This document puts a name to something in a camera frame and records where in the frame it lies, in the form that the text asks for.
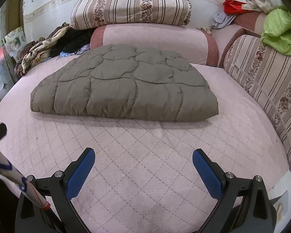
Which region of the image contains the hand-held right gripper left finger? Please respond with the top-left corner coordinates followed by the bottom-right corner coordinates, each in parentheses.
top-left (14, 148), bottom-right (96, 233)

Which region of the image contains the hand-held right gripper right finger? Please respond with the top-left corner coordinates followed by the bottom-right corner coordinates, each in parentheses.
top-left (192, 149), bottom-right (277, 233)

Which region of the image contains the grey-green puffer jacket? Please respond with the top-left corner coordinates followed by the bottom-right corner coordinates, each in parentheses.
top-left (30, 44), bottom-right (219, 122)

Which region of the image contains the pink quilted bed cover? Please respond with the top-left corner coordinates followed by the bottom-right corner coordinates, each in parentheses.
top-left (0, 53), bottom-right (291, 233)

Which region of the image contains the striped floral side cushion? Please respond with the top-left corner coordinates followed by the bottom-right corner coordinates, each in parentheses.
top-left (223, 34), bottom-right (291, 173)

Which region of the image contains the brown cream patterned blanket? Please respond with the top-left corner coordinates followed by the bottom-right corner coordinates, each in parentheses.
top-left (14, 26), bottom-right (72, 77)

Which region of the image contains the patterned glass door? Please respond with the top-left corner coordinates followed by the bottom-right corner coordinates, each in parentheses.
top-left (0, 12), bottom-right (20, 102)

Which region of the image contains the black cloth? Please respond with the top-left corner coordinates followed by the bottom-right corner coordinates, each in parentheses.
top-left (51, 29), bottom-right (95, 57)

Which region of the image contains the pink bolster cushion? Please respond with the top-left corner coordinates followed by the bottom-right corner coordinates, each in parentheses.
top-left (90, 24), bottom-right (219, 67)

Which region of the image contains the grey-blue cloth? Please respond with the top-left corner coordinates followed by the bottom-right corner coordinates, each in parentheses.
top-left (211, 12), bottom-right (234, 29)

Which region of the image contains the pink backrest cushion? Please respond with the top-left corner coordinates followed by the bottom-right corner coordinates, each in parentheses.
top-left (218, 12), bottom-right (267, 61)

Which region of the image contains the lime green cloth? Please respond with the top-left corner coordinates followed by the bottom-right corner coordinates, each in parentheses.
top-left (260, 8), bottom-right (291, 57)

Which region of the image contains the red cloth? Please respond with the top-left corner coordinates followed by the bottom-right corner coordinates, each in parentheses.
top-left (223, 0), bottom-right (254, 15)

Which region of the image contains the striped floral pillow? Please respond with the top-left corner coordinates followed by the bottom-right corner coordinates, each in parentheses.
top-left (70, 0), bottom-right (193, 31)

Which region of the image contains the cream white cloth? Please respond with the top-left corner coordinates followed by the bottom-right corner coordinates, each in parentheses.
top-left (245, 0), bottom-right (284, 14)

